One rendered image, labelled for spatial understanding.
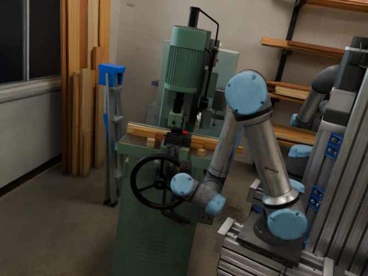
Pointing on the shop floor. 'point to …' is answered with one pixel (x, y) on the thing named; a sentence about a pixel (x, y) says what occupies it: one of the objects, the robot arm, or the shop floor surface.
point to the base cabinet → (151, 235)
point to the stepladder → (104, 74)
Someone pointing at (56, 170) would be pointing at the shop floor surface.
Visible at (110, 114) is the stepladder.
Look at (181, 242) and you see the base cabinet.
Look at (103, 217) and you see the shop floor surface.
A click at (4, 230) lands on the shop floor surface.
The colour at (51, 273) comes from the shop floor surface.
